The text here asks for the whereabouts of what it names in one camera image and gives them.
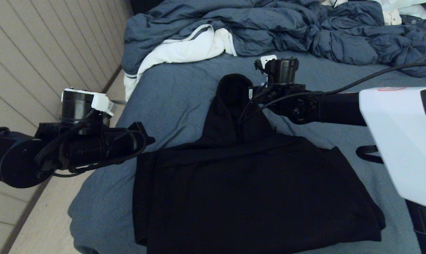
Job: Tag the cream rumpled garment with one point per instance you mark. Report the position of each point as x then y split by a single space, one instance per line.
393 17

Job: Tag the white garment with grey stripe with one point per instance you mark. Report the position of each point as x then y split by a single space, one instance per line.
184 49

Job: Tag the blue bed sheet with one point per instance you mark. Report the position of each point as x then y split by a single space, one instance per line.
181 106

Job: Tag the white pillow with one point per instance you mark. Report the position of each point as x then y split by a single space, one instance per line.
408 10

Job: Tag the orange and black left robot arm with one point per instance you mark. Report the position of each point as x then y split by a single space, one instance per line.
40 155

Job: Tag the black zip hoodie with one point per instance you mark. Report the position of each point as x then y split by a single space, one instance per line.
255 197

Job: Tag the black headboard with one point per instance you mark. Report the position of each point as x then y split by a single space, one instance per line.
142 5

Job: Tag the grey metal rod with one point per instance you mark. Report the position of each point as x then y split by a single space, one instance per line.
119 102

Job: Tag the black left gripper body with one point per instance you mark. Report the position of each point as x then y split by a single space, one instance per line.
140 139

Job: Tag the rumpled blue duvet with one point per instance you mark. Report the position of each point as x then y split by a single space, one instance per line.
269 24

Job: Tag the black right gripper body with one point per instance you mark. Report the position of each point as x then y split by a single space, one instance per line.
260 97

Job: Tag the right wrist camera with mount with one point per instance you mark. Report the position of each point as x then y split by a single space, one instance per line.
266 62

